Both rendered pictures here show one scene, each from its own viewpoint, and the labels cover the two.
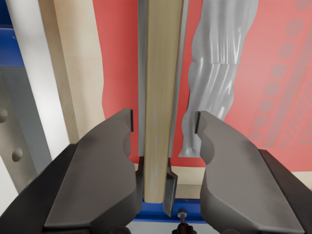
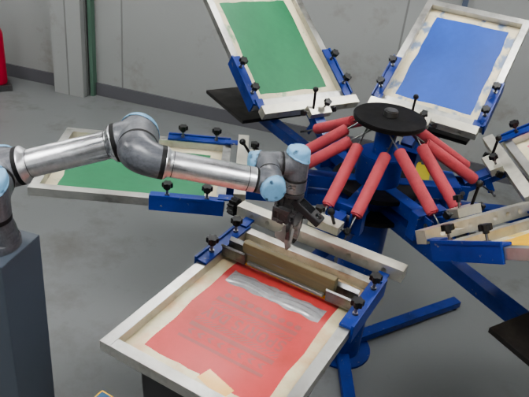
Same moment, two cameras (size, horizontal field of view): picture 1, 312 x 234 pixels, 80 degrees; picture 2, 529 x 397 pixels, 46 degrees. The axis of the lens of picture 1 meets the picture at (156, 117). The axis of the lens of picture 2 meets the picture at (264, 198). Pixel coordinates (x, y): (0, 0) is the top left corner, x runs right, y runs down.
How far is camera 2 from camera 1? 2.04 m
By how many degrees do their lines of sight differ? 52
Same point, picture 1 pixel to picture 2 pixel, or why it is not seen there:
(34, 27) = (316, 258)
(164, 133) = (274, 254)
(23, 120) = not seen: hidden behind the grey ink
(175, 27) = (301, 265)
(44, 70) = (303, 254)
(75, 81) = not seen: hidden behind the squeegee
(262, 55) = (268, 306)
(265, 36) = (275, 309)
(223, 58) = (275, 295)
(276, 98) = (245, 306)
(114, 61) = not seen: hidden behind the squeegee
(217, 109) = (253, 288)
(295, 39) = (268, 316)
